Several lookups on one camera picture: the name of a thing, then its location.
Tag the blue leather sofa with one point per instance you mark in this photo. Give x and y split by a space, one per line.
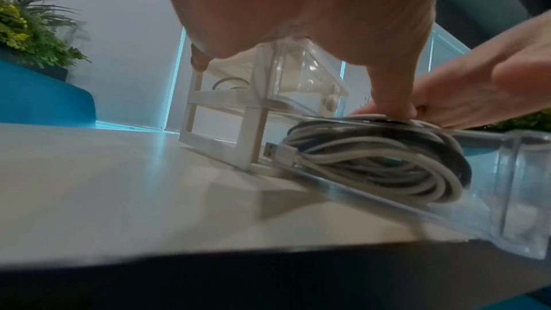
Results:
43 101

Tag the cyan light strip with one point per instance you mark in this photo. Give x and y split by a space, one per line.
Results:
129 127

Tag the cyan vertical wall light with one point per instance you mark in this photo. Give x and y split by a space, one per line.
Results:
174 80

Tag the person's right hand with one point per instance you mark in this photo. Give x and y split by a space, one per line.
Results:
495 84

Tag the white box with drawers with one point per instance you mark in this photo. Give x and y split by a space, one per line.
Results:
249 121

